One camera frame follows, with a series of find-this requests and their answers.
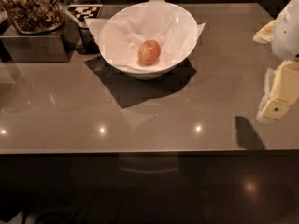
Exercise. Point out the black white marker tag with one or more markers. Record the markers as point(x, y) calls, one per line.
point(83, 12)

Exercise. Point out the white bowl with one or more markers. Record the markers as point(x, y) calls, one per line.
point(146, 70)

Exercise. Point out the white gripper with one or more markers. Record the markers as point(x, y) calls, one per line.
point(286, 36)

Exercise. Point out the white paper liner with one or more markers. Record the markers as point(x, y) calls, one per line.
point(146, 25)

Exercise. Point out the red yellow apple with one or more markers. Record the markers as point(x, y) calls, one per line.
point(149, 52)

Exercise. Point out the dark metal box stand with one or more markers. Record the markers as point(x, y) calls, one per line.
point(53, 47)

